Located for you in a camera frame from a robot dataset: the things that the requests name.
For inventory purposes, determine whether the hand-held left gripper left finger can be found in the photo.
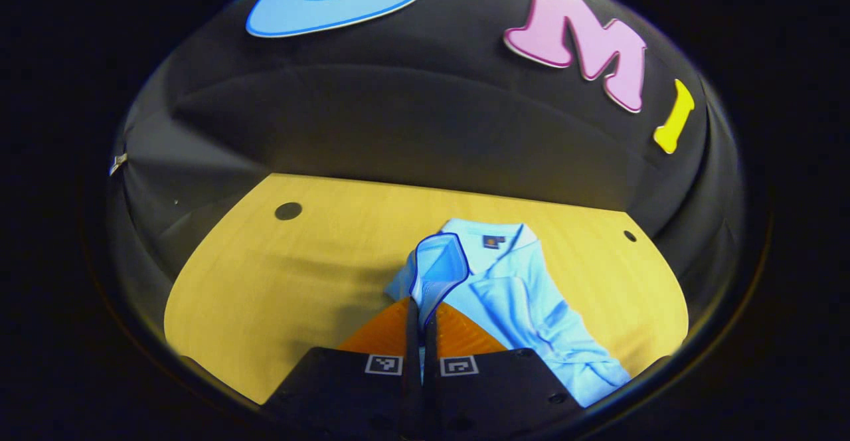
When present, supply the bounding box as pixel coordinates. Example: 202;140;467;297
262;298;422;440

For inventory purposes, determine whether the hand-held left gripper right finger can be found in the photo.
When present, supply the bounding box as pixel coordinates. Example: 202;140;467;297
422;302;585;439

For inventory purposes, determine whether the light blue T-shirt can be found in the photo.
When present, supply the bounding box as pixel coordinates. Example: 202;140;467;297
385;219;632;408

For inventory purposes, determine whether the black backdrop cloth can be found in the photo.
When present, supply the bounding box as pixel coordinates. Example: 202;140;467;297
106;0;743;296

